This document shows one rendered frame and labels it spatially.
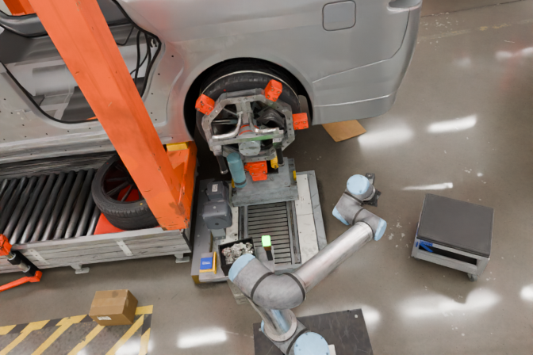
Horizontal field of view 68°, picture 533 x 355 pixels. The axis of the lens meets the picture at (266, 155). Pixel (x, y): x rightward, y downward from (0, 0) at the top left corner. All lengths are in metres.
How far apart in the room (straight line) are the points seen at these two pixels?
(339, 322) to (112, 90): 1.62
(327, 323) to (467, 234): 0.97
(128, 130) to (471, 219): 2.01
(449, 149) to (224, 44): 2.11
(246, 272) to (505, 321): 1.79
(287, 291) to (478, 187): 2.22
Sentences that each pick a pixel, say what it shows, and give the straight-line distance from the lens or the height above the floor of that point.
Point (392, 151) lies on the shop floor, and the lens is 3.44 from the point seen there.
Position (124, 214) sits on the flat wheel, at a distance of 2.76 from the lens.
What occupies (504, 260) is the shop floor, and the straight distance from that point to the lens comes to 3.02.
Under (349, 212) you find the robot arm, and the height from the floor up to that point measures 1.03.
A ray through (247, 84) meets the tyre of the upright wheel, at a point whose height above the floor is 1.14.
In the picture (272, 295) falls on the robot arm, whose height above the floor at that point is 1.22.
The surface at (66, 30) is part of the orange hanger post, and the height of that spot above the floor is 1.84.
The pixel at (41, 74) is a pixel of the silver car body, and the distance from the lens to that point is 3.63.
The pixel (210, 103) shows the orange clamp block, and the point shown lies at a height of 1.09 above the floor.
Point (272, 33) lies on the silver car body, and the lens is 2.15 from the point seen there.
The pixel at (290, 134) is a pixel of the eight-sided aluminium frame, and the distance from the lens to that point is 2.47.
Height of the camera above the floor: 2.47
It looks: 46 degrees down
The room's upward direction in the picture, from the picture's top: 11 degrees counter-clockwise
